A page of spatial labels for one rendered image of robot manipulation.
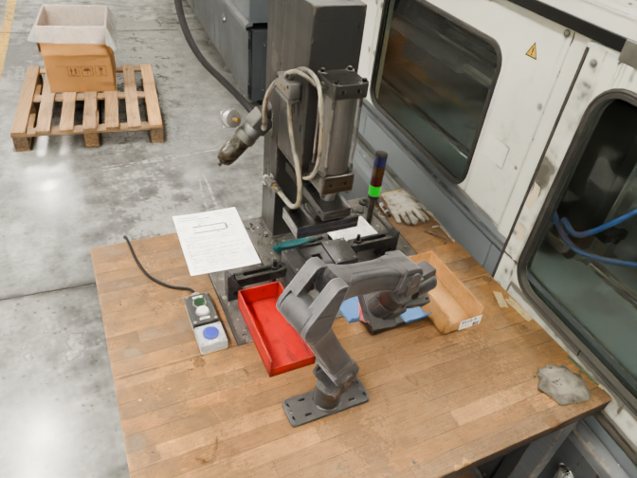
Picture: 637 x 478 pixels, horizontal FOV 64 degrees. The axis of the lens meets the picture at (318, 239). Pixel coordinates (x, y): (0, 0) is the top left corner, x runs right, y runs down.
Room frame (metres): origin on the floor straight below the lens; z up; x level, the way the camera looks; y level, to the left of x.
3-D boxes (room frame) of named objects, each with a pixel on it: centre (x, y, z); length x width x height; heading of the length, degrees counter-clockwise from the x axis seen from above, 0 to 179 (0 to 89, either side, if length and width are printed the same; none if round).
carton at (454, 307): (1.10, -0.36, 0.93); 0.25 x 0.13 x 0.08; 29
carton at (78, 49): (4.00, 2.07, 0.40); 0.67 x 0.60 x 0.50; 21
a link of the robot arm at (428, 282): (0.84, -0.21, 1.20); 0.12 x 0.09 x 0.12; 131
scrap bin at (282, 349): (0.89, 0.08, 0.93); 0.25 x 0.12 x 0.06; 29
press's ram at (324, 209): (1.19, 0.04, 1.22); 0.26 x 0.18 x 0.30; 29
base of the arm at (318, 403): (0.71, -0.06, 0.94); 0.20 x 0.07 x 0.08; 119
